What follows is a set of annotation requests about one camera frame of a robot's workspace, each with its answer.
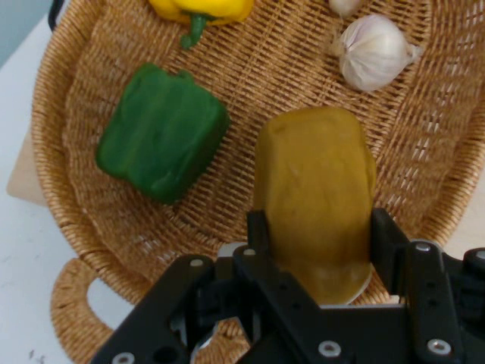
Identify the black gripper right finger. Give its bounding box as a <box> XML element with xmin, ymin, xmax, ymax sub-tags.
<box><xmin>369</xmin><ymin>207</ymin><xmax>485</xmax><ymax>364</ymax></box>

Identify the small white garlic bulb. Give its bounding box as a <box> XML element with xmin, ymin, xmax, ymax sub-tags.
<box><xmin>327</xmin><ymin>0</ymin><xmax>363</xmax><ymax>19</ymax></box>

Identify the yellow-brown toy potato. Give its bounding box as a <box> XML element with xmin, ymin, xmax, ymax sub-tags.
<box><xmin>252</xmin><ymin>106</ymin><xmax>378</xmax><ymax>306</ymax></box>

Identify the light wooden cutting board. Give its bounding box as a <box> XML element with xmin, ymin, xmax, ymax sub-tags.
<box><xmin>6</xmin><ymin>128</ymin><xmax>49</xmax><ymax>206</ymax></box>

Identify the black curved object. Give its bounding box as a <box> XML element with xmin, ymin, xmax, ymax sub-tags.
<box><xmin>48</xmin><ymin>0</ymin><xmax>64</xmax><ymax>30</ymax></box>

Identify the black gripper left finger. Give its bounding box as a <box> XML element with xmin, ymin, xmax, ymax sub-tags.
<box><xmin>90</xmin><ymin>210</ymin><xmax>327</xmax><ymax>364</ymax></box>

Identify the woven wicker basket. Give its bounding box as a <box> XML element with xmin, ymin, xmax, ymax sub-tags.
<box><xmin>30</xmin><ymin>0</ymin><xmax>485</xmax><ymax>364</ymax></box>

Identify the large white garlic bulb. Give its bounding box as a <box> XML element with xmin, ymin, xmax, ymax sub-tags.
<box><xmin>333</xmin><ymin>14</ymin><xmax>424</xmax><ymax>93</ymax></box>

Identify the yellow bell pepper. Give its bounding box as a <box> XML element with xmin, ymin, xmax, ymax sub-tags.
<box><xmin>147</xmin><ymin>0</ymin><xmax>255</xmax><ymax>50</ymax></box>

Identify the green bell pepper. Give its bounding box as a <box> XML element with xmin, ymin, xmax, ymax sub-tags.
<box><xmin>94</xmin><ymin>62</ymin><xmax>231</xmax><ymax>206</ymax></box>

